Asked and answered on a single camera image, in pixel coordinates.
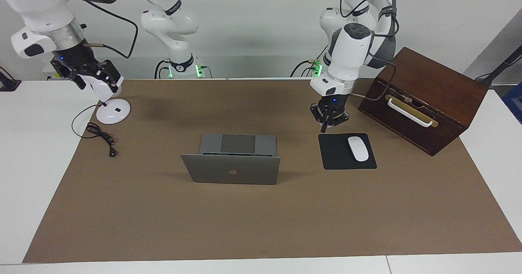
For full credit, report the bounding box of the black base cable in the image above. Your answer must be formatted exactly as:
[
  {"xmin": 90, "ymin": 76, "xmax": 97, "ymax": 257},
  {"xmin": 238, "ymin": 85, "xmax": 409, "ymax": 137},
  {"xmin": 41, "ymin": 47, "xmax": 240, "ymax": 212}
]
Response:
[
  {"xmin": 154, "ymin": 60, "xmax": 170, "ymax": 79},
  {"xmin": 290, "ymin": 60, "xmax": 319, "ymax": 78}
]

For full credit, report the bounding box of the dark wooden box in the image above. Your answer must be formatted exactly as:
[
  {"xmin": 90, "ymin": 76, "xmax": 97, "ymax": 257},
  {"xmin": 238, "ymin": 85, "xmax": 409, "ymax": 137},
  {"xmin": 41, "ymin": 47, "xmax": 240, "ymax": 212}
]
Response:
[{"xmin": 358, "ymin": 47, "xmax": 489, "ymax": 157}]

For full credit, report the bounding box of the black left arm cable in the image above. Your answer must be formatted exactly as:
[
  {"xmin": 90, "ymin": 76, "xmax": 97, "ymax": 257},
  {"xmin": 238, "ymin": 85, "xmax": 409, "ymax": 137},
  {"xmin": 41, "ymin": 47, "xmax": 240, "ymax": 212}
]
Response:
[{"xmin": 341, "ymin": 0, "xmax": 399, "ymax": 102}]

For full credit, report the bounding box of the black camera stand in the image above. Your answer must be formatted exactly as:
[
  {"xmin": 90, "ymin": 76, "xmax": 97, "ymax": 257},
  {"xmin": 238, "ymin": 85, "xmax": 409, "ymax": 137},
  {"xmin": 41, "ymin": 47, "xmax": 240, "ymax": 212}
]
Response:
[
  {"xmin": 0, "ymin": 67, "xmax": 22, "ymax": 92},
  {"xmin": 475, "ymin": 45, "xmax": 522, "ymax": 88}
]

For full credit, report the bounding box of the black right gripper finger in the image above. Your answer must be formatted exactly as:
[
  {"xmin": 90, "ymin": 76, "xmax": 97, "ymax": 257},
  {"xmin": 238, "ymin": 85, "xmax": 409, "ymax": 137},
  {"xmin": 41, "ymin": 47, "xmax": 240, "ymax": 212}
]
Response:
[
  {"xmin": 61, "ymin": 72, "xmax": 86, "ymax": 90},
  {"xmin": 98, "ymin": 60, "xmax": 124, "ymax": 93}
]

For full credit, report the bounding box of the white computer mouse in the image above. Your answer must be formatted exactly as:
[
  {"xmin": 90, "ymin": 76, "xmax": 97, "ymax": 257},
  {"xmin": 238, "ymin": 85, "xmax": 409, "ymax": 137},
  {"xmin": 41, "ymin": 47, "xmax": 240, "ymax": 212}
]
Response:
[{"xmin": 347, "ymin": 136, "xmax": 369, "ymax": 162}]

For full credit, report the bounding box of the black mouse pad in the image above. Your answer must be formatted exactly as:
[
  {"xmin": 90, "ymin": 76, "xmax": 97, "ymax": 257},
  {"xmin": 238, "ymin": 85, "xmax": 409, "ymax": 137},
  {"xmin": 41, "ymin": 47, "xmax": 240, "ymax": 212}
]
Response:
[{"xmin": 318, "ymin": 133, "xmax": 377, "ymax": 170}]

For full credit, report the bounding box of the white wall power strip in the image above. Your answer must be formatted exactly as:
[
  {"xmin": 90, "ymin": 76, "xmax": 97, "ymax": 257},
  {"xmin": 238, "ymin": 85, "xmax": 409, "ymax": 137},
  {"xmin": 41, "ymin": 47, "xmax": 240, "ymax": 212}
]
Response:
[{"xmin": 42, "ymin": 64, "xmax": 62, "ymax": 81}]

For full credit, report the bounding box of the large brown table mat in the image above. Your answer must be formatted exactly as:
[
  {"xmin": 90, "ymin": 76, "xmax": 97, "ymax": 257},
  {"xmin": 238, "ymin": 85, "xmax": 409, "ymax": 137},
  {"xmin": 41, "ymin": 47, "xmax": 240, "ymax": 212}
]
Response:
[{"xmin": 22, "ymin": 77, "xmax": 522, "ymax": 263}]

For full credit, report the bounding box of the black lamp power cable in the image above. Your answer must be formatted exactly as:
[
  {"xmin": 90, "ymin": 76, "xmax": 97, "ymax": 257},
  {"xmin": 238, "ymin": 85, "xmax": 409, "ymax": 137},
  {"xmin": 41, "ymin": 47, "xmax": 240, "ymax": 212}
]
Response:
[{"xmin": 72, "ymin": 104, "xmax": 119, "ymax": 157}]

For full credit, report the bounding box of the blue crate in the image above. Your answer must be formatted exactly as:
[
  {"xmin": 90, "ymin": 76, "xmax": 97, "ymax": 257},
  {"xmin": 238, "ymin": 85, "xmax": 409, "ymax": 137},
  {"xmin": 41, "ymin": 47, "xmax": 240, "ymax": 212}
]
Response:
[{"xmin": 502, "ymin": 82, "xmax": 522, "ymax": 124}]

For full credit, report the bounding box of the brass handle plate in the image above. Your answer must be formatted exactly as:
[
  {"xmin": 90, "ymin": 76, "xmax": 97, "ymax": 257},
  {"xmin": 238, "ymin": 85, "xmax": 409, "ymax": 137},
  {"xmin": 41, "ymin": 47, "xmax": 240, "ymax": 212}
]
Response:
[{"xmin": 385, "ymin": 95, "xmax": 439, "ymax": 128}]

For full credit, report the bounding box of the silver laptop with apple logo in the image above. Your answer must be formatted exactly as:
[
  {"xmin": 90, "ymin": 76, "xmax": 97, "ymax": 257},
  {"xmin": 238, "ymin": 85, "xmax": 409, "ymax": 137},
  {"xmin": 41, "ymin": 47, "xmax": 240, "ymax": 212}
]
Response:
[{"xmin": 181, "ymin": 134, "xmax": 281, "ymax": 185}]

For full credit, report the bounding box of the white box handle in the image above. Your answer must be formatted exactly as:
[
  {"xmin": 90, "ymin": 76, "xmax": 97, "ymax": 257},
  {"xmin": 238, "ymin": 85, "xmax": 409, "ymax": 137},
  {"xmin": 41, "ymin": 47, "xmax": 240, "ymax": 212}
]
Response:
[{"xmin": 387, "ymin": 98, "xmax": 434, "ymax": 128}]

